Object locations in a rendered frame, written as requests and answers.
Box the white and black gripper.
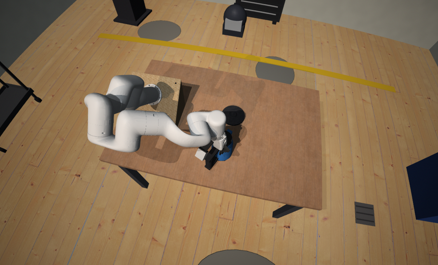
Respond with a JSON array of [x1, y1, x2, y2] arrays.
[[211, 137, 230, 155]]

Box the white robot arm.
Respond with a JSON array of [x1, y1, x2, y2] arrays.
[[84, 75, 227, 161]]

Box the blue kettle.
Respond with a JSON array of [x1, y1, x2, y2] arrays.
[[205, 129, 233, 170]]

